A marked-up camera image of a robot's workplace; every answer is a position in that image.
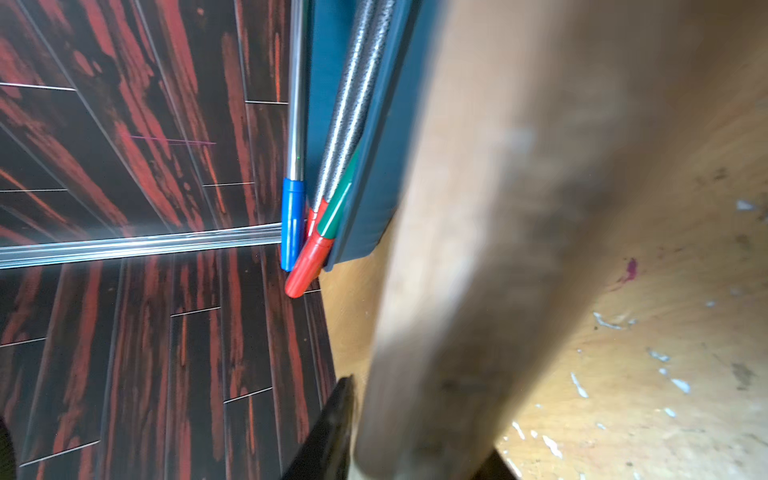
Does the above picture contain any grey hoe red grip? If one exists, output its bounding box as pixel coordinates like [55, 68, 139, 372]
[307, 1, 376, 235]
[309, 0, 396, 228]

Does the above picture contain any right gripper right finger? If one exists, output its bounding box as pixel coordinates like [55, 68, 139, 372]
[471, 450, 518, 480]

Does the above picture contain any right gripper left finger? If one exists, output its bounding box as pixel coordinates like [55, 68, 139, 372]
[282, 376, 356, 480]

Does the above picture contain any teal plastic storage box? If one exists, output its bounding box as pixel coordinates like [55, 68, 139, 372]
[305, 1, 440, 271]

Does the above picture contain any wooden handle hammer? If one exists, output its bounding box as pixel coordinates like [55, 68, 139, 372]
[350, 0, 768, 480]

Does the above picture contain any chrome hoe blue grip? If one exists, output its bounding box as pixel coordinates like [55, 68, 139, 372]
[281, 0, 311, 272]

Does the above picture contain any green handle red tip hoe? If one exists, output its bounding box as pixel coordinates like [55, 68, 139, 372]
[285, 150, 359, 298]

